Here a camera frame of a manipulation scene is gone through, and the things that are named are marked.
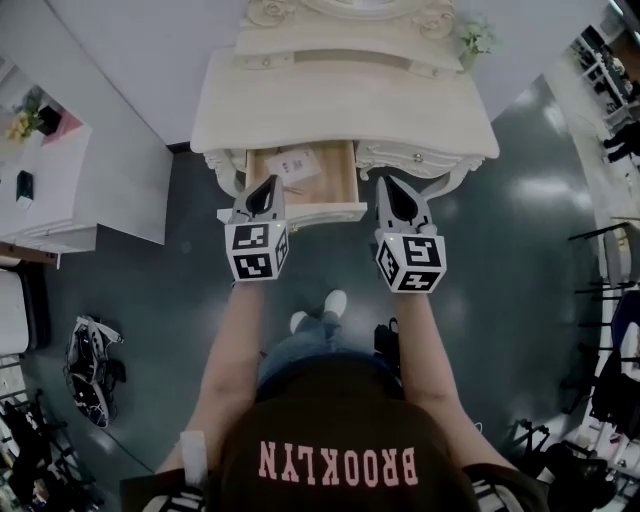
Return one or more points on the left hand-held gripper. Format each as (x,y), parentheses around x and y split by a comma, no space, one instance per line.
(255,250)

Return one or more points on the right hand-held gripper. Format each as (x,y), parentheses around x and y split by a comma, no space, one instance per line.
(415,262)

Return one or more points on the wooden drawer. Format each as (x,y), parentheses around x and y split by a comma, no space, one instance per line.
(332,185)

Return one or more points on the person's left forearm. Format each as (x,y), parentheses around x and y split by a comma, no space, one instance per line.
(230,360)

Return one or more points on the person's right forearm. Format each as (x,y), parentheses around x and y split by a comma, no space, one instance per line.
(430,360)

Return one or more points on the cream ornate dressing table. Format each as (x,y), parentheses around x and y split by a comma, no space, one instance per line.
(340,110)

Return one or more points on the white paper sheet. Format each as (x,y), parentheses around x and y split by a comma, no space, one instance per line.
(295,162)

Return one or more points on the person's right white shoe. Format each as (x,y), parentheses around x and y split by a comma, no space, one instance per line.
(335,302)

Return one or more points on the person's white shoe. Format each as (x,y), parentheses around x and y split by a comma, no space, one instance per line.
(335,302)
(299,322)

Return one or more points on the person's left white shoe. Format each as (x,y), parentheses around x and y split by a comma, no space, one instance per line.
(299,322)

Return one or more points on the black waist pack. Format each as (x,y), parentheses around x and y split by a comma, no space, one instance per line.
(387,350)

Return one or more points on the person's blue jeans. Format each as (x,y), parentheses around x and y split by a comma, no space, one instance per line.
(320,345)

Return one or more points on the white flower plant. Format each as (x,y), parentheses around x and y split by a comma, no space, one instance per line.
(477,40)

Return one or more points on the person's brown shirt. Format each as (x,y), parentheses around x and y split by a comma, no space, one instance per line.
(340,410)

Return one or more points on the grey chair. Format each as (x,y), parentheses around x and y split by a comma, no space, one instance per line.
(612,260)

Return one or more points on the pink board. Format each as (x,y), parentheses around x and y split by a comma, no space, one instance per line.
(60,127)

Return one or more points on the grey backpack on floor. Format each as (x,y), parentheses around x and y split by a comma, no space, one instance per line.
(92,370)

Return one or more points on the cardboard box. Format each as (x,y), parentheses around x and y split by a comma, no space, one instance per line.
(30,255)

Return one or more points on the small black and white box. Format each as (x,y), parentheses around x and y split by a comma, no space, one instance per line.
(25,186)

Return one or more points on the yellow flowers in black pot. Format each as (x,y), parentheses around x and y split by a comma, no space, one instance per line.
(30,120)

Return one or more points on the blue chair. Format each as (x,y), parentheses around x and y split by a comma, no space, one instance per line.
(630,330)

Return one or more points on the white case with black trim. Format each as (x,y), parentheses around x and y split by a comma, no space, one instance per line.
(20,310)

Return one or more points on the black jacket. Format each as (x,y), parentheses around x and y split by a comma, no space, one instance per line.
(617,390)

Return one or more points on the black office chair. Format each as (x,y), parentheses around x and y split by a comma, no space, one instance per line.
(570,470)

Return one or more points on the black stands and clothes pile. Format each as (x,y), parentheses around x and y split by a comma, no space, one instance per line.
(35,450)

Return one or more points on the cream mirror frame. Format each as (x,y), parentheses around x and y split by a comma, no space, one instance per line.
(270,12)

